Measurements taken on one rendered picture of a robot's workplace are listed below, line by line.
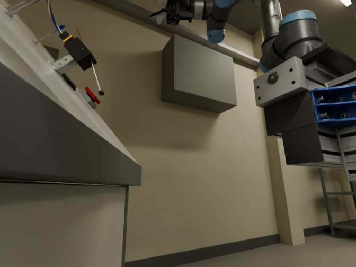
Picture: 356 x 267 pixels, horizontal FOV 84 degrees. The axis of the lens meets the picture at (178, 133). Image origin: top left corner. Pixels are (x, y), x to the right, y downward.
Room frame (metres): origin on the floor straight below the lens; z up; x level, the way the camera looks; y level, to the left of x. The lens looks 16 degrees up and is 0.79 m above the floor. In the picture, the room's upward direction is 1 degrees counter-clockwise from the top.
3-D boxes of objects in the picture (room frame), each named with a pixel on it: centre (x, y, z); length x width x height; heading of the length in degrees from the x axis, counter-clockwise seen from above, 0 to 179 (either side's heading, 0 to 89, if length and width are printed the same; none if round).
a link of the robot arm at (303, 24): (0.60, -0.44, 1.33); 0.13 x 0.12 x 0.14; 4
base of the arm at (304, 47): (0.59, -0.44, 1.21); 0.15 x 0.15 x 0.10
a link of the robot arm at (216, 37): (0.69, -0.17, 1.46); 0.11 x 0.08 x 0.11; 4
